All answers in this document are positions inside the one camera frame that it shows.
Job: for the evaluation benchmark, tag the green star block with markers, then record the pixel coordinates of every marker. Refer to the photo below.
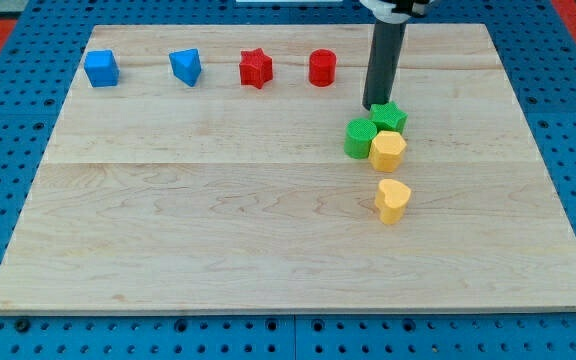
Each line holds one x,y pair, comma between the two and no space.
388,117

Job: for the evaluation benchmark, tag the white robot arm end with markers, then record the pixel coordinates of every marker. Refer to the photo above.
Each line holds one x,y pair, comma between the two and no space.
398,11

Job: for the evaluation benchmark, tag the red star block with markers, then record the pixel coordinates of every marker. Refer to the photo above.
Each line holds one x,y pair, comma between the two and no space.
255,67

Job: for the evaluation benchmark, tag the blue triangle block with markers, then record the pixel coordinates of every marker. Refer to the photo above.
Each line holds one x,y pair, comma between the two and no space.
186,65

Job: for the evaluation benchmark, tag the green cylinder block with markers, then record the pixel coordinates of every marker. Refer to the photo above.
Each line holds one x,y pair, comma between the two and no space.
359,134

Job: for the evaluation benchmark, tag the light wooden board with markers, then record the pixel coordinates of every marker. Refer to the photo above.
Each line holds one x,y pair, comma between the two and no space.
157,198

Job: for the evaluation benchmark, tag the yellow hexagon block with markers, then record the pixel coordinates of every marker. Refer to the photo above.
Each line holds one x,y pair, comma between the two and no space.
387,151

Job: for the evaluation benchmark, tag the yellow heart block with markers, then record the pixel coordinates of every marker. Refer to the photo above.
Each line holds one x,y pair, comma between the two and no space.
391,200

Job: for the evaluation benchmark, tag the red cylinder block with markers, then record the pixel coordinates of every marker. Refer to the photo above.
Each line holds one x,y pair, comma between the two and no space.
322,67

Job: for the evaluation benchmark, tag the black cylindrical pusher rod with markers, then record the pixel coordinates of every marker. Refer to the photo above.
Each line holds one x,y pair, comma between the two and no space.
386,45

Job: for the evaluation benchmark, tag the blue cube block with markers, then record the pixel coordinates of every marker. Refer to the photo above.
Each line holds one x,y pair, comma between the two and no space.
101,68

